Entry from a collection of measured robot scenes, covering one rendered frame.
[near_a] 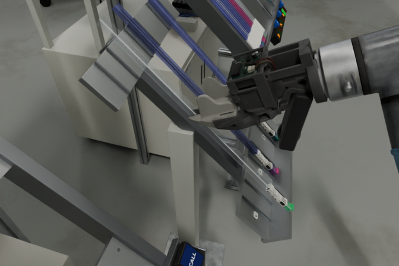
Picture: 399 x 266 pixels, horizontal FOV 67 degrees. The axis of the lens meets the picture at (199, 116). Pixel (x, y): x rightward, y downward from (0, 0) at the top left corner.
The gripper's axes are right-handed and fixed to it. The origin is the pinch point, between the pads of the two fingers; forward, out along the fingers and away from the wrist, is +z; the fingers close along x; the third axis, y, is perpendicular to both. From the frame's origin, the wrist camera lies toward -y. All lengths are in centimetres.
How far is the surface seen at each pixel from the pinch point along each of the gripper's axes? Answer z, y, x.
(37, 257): 46, -16, 17
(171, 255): 8.5, -14.5, 16.8
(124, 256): 13.1, -8.8, 19.6
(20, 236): 61, -18, 11
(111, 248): 13.8, -6.3, 19.7
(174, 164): 18.7, -18.6, -7.9
